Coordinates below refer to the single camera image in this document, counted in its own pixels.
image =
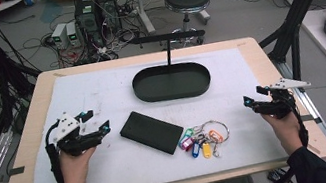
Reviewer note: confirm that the black oval tray with stand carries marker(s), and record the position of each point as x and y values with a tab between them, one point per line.
171	83

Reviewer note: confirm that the black computer tower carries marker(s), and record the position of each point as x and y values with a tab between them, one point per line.
94	19

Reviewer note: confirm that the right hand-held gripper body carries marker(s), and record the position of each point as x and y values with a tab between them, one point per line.
277	107

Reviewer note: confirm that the person's left hand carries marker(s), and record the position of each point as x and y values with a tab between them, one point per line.
75	171

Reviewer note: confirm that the person's right hand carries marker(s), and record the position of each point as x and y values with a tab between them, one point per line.
286	132

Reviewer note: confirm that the black tape strip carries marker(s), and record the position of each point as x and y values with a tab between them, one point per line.
311	118
16	171

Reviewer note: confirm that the white power supply unit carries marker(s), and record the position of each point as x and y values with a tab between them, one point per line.
72	33
59	35

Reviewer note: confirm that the white table mat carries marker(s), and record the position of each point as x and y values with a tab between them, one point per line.
114	171

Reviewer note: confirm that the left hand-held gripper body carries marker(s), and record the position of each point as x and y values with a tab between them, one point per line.
69	140

